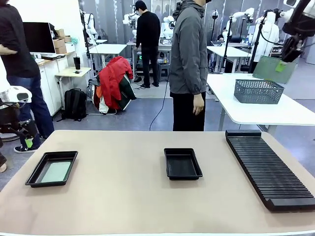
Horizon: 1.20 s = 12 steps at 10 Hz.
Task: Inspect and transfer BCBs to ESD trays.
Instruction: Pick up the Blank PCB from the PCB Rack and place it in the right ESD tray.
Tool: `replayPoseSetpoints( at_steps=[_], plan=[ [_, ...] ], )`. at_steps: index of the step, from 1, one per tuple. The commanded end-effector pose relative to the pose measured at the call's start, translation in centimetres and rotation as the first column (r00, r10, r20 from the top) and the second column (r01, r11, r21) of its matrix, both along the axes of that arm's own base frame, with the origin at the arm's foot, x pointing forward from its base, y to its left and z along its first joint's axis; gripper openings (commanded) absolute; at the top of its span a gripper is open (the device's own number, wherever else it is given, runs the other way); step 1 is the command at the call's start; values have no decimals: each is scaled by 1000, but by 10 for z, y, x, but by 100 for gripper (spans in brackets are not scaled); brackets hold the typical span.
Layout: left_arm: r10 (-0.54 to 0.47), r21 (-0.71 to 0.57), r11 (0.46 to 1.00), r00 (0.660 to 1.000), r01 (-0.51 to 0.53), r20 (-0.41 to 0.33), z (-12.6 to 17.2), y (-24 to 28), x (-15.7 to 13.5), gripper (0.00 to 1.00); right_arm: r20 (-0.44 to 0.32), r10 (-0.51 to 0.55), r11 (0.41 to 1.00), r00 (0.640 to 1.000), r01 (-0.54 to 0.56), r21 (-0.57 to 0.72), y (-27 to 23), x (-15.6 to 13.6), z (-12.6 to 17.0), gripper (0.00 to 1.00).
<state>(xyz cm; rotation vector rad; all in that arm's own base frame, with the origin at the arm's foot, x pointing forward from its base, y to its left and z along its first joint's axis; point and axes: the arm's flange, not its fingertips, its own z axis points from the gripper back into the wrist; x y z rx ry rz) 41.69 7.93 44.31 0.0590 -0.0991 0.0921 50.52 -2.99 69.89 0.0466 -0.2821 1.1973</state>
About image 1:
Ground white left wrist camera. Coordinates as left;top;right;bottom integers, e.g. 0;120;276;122
7;86;32;103

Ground white cabinet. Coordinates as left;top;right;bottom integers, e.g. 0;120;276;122
38;57;70;116

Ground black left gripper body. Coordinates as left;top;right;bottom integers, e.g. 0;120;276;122
0;103;22;135

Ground black tripod stand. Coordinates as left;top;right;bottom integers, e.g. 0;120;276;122
248;9;269;74
222;16;233;74

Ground white desk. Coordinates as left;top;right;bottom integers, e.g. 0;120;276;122
88;43;127;74

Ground grey stool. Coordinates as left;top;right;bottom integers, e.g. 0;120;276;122
158;63;170;82

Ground white background table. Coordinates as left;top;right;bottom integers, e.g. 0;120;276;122
206;46;253;73

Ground person's right hand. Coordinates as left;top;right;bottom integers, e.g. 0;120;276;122
193;93;206;116

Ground small black ESD tray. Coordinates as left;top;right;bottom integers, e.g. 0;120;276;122
163;147;203;181

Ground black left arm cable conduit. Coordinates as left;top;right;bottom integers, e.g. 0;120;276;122
0;126;20;143

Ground person in blue jeans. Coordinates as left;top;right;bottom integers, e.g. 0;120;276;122
0;0;55;153

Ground person in grey jacket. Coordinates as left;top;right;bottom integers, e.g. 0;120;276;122
168;0;209;132

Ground bare forearm of bystander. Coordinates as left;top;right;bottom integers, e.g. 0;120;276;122
0;44;18;56

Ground person in black clothes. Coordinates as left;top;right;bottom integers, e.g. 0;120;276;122
134;0;161;89

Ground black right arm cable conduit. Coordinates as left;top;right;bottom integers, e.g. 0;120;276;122
282;0;315;37

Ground red jacket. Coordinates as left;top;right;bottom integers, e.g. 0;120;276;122
98;56;134;110

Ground black slotted board rack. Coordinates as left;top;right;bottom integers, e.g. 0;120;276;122
225;129;315;212

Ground green circuit board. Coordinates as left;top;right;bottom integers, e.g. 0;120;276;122
252;55;297;84
40;161;74;183

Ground black computer monitor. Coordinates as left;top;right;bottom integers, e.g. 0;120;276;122
22;22;57;54

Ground small wooden side table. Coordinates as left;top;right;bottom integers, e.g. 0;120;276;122
55;66;92;99

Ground grey-sleeved right forearm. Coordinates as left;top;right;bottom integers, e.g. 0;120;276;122
194;61;209;95

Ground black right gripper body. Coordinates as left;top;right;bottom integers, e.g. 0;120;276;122
280;34;306;63

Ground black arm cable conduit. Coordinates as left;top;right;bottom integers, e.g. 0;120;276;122
0;126;20;143
282;0;315;37

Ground black backpack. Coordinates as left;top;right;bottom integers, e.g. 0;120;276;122
61;88;88;121

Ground grey plastic basket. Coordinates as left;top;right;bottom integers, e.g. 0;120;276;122
233;79;285;104

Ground black floor cable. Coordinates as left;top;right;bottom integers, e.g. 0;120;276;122
149;81;173;131

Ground black keyboard case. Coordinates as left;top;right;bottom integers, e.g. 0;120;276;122
41;53;66;61

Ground large black ESD tray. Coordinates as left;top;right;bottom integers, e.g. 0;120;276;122
25;150;79;188

